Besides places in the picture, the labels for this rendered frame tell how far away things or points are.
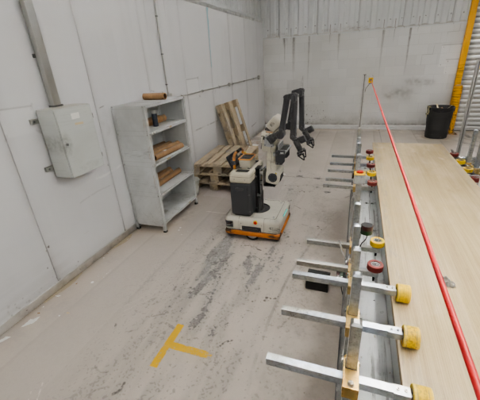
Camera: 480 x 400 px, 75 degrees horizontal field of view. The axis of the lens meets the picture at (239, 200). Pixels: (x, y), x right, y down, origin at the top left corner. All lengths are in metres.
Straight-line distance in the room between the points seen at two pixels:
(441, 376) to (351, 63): 8.39
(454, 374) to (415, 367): 0.12
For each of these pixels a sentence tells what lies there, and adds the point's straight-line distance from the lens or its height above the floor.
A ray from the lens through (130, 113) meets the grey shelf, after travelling 3.71.
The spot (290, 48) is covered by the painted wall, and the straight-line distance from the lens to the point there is 9.40.
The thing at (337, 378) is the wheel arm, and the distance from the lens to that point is 1.23.
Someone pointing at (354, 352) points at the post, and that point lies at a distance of 1.18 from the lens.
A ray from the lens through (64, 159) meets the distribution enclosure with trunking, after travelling 3.16.
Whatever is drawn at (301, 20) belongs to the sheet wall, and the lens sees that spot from 9.39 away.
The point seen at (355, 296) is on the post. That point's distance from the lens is 1.35.
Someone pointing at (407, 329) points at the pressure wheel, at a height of 0.98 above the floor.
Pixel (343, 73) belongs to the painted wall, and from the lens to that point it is 9.25.
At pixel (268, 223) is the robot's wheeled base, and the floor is 0.25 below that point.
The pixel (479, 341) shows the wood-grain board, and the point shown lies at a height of 0.90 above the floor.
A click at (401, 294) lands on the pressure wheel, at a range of 1.58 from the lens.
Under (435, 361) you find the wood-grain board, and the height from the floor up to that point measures 0.90.
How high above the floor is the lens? 1.93
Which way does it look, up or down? 24 degrees down
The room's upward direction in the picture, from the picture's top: 4 degrees counter-clockwise
